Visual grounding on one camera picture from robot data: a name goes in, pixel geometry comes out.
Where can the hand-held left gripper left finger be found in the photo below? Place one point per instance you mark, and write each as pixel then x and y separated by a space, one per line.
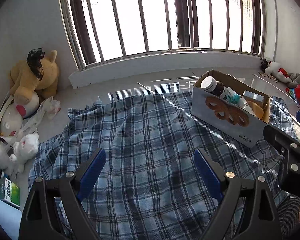
pixel 92 175

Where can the orange soap bar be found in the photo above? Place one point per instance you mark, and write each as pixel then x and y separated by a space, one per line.
pixel 256 110

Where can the blue plaid blanket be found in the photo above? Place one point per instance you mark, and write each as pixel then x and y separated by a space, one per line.
pixel 145 140

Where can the clear plastic bag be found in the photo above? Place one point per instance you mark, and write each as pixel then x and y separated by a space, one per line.
pixel 50 107

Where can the black lace ribbon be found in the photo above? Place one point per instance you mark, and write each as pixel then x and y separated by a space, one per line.
pixel 36 65

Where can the small dark plush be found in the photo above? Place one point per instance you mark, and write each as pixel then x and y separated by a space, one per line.
pixel 263 65

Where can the white and red plush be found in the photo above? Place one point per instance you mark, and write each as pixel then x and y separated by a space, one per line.
pixel 273 67

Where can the green medicine box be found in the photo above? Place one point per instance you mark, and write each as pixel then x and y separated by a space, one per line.
pixel 11 192

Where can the grey plush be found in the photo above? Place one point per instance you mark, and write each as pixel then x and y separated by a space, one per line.
pixel 298 78

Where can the small white plush toy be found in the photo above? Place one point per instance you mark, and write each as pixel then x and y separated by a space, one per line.
pixel 27 145

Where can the brown patterned card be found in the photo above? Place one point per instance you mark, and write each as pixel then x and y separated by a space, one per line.
pixel 272 78
pixel 262 73

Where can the cardboard box with cookie print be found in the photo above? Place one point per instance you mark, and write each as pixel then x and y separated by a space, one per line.
pixel 255 135

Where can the barred window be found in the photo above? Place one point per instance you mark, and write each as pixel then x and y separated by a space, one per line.
pixel 182 17

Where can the person's striped clothing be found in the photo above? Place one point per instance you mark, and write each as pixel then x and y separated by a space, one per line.
pixel 287 215

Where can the white plush with red patch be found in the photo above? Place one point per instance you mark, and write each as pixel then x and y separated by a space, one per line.
pixel 12 115

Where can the brown medicine bottle white cap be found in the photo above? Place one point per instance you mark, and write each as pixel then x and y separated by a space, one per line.
pixel 218 87

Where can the teal bottle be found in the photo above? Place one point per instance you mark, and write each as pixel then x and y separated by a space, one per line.
pixel 233 96

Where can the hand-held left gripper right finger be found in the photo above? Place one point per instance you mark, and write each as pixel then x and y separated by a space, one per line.
pixel 207 175

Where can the yellow plush dog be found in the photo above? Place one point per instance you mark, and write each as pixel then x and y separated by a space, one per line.
pixel 27 80

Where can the grey cardboard box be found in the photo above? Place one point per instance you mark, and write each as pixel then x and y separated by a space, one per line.
pixel 252 95

